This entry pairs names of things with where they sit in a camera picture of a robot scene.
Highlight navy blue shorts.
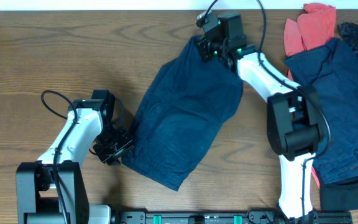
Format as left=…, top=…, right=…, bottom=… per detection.
left=122, top=36, right=243, bottom=191

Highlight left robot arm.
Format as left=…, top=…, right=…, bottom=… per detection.
left=16, top=96, right=134, bottom=223

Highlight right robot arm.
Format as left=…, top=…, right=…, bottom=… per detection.
left=195, top=35, right=325, bottom=223

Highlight red cloth garment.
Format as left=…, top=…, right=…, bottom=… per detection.
left=283, top=2, right=337, bottom=187

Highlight navy garment pile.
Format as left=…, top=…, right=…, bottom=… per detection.
left=285, top=38, right=358, bottom=184

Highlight black patterned garment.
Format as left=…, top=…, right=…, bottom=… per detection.
left=337, top=22, right=358, bottom=53

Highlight black garment bottom right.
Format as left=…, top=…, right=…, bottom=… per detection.
left=320, top=177, right=358, bottom=212

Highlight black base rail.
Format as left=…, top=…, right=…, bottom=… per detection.
left=108, top=208, right=353, bottom=224

